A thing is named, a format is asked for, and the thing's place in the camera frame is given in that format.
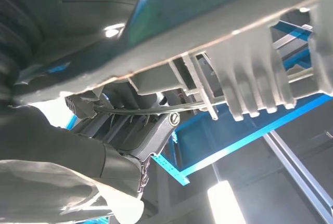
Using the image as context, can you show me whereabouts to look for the long blue metal shelf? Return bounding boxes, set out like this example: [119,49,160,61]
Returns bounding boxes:
[65,0,333,224]

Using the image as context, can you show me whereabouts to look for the bright ceiling light panel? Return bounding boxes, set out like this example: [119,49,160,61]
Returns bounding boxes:
[207,180,247,224]

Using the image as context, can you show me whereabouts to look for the grey metal beam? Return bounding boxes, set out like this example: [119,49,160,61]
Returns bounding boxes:
[263,131,333,224]

